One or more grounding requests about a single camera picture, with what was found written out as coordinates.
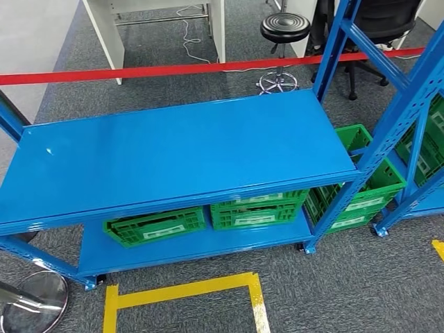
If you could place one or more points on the blue metal shelf rack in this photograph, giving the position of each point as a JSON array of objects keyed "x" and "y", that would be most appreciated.
[{"x": 173, "y": 151}]

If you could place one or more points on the green plastic crate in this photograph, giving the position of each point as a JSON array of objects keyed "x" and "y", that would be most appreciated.
[
  {"x": 428, "y": 151},
  {"x": 377, "y": 193},
  {"x": 257, "y": 213},
  {"x": 155, "y": 227}
]

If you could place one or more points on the yellow floor tape square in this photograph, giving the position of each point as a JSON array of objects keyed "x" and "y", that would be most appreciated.
[{"x": 187, "y": 289}]

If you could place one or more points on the red barrier belt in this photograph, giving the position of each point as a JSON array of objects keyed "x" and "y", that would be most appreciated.
[{"x": 138, "y": 72}]

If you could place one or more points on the black stool chrome base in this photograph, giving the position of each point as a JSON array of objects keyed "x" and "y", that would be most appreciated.
[{"x": 285, "y": 27}]

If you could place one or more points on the person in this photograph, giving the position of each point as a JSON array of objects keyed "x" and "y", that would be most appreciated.
[{"x": 317, "y": 23}]

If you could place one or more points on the black office chair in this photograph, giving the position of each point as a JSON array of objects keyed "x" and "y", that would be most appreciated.
[{"x": 385, "y": 18}]

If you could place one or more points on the yellow floor tape strip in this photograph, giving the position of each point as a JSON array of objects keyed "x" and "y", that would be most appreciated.
[{"x": 439, "y": 249}]

